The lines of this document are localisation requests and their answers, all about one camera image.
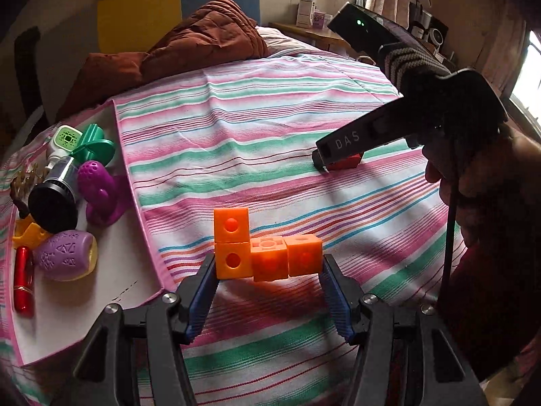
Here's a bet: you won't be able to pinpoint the white carton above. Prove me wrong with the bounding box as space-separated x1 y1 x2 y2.
296 0 317 28

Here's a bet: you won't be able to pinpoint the yellow orange plastic toy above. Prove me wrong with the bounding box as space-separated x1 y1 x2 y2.
12 216 53 250

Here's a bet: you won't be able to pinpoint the brown quilt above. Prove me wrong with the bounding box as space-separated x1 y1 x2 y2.
68 0 271 113

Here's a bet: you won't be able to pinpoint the pale pink pillow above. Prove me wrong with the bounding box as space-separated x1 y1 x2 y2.
256 25 315 58

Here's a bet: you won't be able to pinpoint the striped bed sheet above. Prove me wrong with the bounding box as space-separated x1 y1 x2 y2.
0 46 470 406

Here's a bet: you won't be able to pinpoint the white tray with pink rim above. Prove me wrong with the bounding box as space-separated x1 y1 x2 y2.
0 100 170 368

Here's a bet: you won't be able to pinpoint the green plastic spool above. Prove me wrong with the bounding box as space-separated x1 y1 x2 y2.
70 123 116 170

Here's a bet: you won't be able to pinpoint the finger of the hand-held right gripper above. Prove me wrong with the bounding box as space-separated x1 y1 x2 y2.
312 147 334 174

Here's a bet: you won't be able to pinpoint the red puzzle piece block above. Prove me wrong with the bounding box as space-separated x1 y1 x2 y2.
327 152 363 172

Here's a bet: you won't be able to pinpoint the black cable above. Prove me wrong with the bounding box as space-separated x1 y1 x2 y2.
440 178 462 305

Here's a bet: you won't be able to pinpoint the orange linking cubes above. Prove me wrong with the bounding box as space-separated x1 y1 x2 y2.
213 207 324 283

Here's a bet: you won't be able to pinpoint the small side window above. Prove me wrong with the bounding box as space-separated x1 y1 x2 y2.
509 29 541 136

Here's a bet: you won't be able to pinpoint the magenta perforated toy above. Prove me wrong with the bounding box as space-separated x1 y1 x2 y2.
77 160 130 226

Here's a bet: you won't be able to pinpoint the wooden side table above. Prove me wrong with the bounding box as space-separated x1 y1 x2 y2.
268 21 351 55

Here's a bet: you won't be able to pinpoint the white green plastic bottle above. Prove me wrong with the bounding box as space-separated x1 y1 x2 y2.
46 125 83 170

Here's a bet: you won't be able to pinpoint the red lipstick tube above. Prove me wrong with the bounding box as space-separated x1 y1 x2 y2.
14 246 35 317

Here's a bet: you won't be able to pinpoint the black stereo speaker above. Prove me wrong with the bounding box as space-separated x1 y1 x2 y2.
408 10 449 51

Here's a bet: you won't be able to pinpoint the black handheld fan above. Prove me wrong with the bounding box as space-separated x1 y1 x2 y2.
27 156 81 235

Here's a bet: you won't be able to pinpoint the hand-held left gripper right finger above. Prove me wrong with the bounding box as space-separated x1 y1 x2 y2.
319 254 485 406

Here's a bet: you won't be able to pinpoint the grey yellow blue headboard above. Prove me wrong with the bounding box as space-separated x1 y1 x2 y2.
8 0 260 55

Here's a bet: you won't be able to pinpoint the person's right hand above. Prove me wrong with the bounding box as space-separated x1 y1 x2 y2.
425 122 541 247

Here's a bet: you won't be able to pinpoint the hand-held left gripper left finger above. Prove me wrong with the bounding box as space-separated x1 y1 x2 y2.
74 253 220 406

